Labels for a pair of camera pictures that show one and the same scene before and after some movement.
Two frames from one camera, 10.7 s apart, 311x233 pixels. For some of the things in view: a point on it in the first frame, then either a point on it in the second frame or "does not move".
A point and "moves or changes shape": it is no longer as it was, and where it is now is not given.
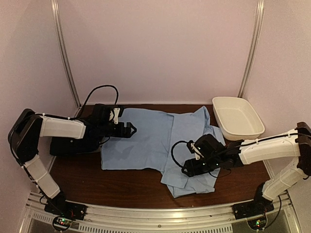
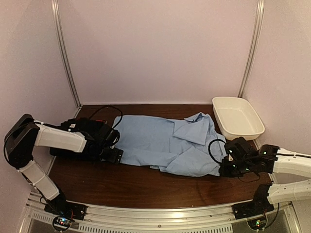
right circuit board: (258, 223) does not move
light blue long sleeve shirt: (161, 142) moves or changes shape
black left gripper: (121, 134) -> (115, 157)
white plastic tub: (238, 119) does not move
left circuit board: (60, 223) does not move
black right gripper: (192, 169) -> (224, 170)
